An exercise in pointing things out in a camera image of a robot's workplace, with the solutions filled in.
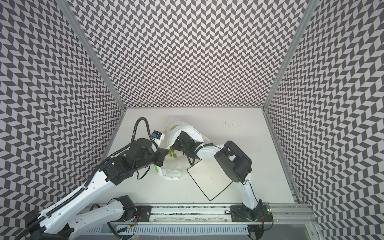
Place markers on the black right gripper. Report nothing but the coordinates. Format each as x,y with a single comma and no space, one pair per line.
182,142

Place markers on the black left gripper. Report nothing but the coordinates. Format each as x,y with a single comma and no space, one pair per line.
163,152

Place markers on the white lemon-print plastic bag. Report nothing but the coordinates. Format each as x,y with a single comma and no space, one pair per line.
173,168

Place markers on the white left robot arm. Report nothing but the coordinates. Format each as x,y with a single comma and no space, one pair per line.
64,219

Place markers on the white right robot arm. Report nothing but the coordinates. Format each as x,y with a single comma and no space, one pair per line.
237,166

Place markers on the white perforated vent strip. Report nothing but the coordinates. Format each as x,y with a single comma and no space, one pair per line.
184,230

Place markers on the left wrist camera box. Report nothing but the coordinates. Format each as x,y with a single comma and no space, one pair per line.
157,136

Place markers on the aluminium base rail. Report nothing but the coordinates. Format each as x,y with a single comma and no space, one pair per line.
222,214

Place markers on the aluminium left corner post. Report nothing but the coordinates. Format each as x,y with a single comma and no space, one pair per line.
72,20

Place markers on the aluminium corner post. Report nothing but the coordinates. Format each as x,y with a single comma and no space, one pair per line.
72,20
310,10

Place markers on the aluminium right corner post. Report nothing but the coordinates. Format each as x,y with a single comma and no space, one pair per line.
310,10

